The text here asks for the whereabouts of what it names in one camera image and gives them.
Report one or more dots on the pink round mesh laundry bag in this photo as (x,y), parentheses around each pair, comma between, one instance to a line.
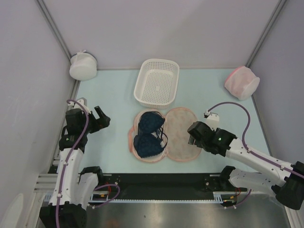
(242,83)

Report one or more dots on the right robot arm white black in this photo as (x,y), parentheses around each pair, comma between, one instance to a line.
(283,180)

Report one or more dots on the white round mesh laundry bag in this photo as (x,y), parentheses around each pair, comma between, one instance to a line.
(83,66)

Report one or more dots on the aluminium front frame rail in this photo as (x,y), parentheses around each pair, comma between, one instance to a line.
(46,183)

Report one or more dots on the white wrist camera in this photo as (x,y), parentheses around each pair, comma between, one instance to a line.
(82,104)
(211,120)

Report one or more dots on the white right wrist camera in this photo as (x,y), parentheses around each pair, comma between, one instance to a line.
(211,120)

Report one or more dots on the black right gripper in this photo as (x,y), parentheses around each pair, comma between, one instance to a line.
(191,140)

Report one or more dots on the white slotted cable duct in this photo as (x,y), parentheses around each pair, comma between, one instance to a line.
(160,195)

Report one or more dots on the dark blue lace bra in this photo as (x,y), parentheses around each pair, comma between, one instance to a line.
(150,135)

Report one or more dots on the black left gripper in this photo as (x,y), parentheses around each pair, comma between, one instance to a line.
(102,122)

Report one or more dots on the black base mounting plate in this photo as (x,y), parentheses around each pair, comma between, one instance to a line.
(205,181)

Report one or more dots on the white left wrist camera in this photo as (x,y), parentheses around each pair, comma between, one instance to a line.
(82,104)

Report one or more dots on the floral mesh laundry bag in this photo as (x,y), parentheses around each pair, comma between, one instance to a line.
(177,121)

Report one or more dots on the white perforated plastic basket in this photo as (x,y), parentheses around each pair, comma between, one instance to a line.
(157,83)

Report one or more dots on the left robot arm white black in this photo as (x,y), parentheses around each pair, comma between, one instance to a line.
(73,189)

